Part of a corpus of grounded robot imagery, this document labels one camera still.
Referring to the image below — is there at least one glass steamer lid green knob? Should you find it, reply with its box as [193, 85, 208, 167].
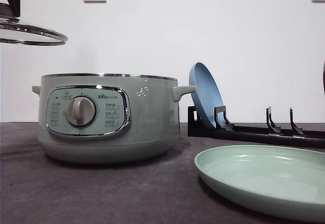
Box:
[0, 3, 68, 45]

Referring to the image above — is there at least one green plate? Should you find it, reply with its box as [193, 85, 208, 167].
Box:
[194, 145, 325, 221]

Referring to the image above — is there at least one green electric steamer pot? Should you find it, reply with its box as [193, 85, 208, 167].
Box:
[32, 73, 196, 165]

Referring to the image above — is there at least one blue plate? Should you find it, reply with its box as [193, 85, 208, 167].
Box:
[188, 61, 227, 128]

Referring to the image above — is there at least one dark red plate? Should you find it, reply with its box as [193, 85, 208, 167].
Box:
[322, 61, 325, 96]

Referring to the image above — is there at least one black dish rack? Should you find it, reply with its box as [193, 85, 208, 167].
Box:
[187, 106, 325, 148]

